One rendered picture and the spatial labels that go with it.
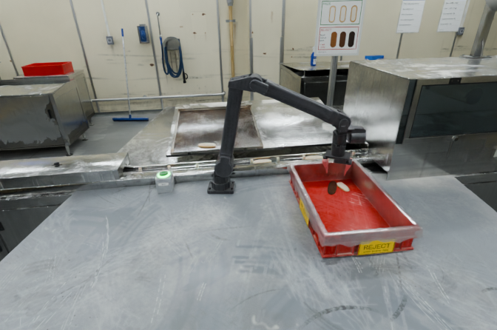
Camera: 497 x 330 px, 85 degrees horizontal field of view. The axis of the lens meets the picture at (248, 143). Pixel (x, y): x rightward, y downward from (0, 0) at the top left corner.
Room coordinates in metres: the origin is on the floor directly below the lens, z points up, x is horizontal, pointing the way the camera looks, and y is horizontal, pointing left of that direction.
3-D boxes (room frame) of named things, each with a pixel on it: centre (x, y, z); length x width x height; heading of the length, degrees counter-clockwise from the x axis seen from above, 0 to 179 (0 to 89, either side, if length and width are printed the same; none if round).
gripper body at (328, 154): (1.04, -0.38, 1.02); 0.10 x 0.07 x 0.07; 67
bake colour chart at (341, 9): (2.08, -0.65, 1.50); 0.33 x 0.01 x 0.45; 91
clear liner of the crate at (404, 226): (0.89, -0.37, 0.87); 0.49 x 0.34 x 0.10; 5
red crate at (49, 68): (3.99, 2.81, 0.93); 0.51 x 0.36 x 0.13; 101
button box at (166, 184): (1.08, 0.39, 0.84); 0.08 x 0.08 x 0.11; 7
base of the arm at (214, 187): (1.07, 0.13, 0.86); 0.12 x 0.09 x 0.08; 87
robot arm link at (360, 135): (1.04, -0.42, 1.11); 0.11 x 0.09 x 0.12; 87
